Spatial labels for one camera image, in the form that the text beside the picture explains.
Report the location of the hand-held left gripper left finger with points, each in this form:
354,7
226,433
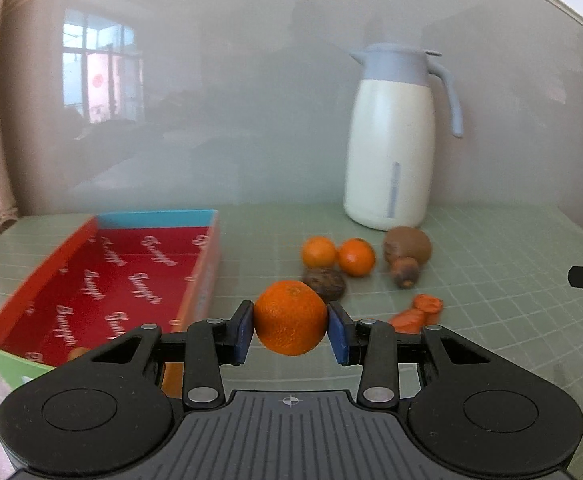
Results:
245,335

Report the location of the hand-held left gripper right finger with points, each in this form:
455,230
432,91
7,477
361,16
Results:
336,335

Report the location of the large orange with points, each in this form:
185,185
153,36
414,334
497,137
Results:
291,317

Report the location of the smooth carrot piece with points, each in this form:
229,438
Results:
406,321

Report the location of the ridged carrot piece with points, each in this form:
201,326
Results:
429,305

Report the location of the brown kiwi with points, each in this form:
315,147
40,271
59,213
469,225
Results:
409,242

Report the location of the red printed cardboard box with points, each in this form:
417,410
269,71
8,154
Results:
111,280

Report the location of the small orange tangerine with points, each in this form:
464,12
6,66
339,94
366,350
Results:
356,257
319,252

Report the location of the small brown fruit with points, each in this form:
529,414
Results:
405,271

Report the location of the green grid table mat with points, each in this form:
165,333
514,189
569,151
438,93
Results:
496,270

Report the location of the brownish orange fruit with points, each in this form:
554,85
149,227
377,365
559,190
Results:
78,353

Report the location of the white thermos jug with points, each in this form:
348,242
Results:
386,160

